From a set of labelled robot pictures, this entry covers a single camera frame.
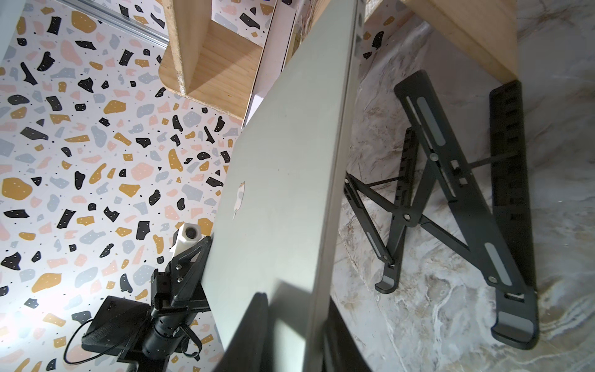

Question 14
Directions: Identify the silver laptop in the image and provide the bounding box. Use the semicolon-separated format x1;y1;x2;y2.
201;1;365;371

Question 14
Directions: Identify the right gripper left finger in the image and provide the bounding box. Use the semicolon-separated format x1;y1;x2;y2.
224;293;268;371

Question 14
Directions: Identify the white book black text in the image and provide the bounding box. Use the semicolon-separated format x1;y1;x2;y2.
243;0;326;127

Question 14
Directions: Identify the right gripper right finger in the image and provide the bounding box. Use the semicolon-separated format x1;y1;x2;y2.
322;299;371;372

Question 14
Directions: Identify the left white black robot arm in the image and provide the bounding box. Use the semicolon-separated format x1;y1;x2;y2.
82;237;212;371

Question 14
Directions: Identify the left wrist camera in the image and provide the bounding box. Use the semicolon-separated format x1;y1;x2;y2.
170;223;202;257

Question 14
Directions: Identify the black folding laptop stand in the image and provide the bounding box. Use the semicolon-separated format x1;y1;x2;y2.
343;71;539;350

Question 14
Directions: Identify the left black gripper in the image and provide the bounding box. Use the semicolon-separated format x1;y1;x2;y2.
141;235;212;361

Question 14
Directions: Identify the wooden shelf unit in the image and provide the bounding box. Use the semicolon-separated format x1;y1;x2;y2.
159;0;518;119

